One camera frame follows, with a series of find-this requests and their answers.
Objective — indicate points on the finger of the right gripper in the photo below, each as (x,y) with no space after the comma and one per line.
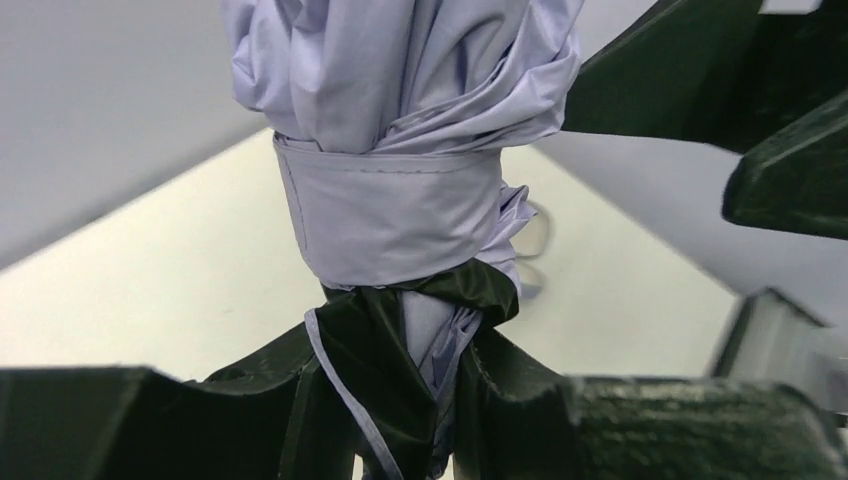
(723,73)
(795,180)

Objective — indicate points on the purple umbrella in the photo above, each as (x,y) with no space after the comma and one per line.
(389,121)

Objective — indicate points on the purple zippered umbrella case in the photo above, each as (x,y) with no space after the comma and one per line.
(530,244)

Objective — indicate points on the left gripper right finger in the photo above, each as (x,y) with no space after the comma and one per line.
(518,419)

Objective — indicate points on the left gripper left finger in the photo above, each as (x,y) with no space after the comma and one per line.
(271,415)

